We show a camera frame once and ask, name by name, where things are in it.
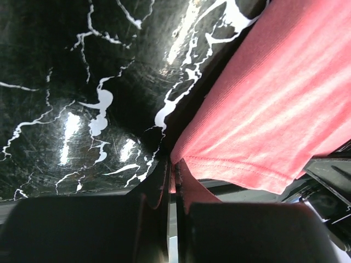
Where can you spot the salmon pink t-shirt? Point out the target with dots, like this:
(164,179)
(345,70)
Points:
(283,98)

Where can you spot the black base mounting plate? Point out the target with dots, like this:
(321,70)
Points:
(324,187)

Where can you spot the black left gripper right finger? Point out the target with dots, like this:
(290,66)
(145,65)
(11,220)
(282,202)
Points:
(210,230)

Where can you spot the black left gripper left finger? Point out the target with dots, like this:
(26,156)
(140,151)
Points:
(97,228)

